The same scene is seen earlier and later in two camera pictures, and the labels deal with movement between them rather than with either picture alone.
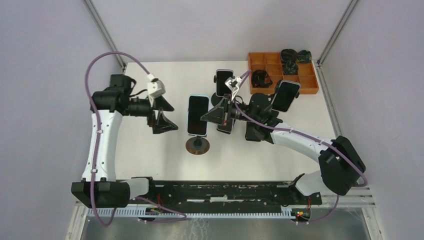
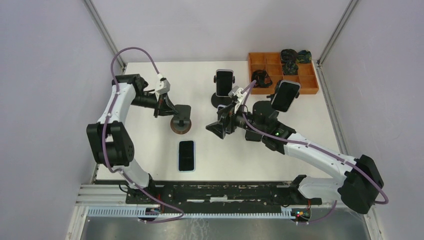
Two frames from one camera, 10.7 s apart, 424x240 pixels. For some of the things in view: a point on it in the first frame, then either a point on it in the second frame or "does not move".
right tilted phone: [287, 92] does not move
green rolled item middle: [290, 68] does not move
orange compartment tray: [271, 63] does not move
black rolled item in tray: [260, 79] does not move
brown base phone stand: [197, 145] to [181, 123]
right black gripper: [218, 114] to [228, 115]
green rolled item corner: [304, 56] does not move
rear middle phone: [223, 75] does not move
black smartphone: [198, 105] to [186, 156]
